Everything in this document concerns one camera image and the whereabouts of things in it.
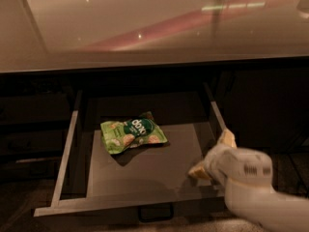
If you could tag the dark drawer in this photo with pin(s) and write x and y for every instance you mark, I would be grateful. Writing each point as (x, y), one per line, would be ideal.
(34, 109)
(149, 182)
(32, 142)
(29, 169)

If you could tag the dark cabinet door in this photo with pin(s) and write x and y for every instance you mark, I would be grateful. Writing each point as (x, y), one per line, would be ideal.
(266, 109)

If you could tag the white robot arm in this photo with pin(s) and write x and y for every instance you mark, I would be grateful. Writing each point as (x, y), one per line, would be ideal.
(274, 211)

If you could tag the green snack bag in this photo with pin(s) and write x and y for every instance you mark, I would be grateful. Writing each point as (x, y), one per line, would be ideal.
(119, 136)

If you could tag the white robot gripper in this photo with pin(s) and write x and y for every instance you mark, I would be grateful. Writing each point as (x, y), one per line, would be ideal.
(234, 167)

